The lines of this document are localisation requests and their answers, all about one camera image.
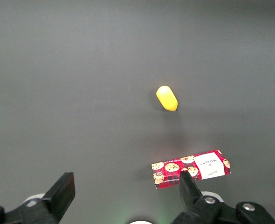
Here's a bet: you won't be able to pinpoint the red tartan cookie box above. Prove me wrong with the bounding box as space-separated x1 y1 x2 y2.
151 149 231 190

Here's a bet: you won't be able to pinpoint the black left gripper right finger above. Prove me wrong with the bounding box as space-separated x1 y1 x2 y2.
172 171 236 224

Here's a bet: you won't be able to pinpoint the yellow lemon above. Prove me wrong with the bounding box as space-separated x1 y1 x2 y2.
155 85 179 112

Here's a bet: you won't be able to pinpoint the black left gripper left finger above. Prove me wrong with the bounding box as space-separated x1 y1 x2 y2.
18 172 76 224

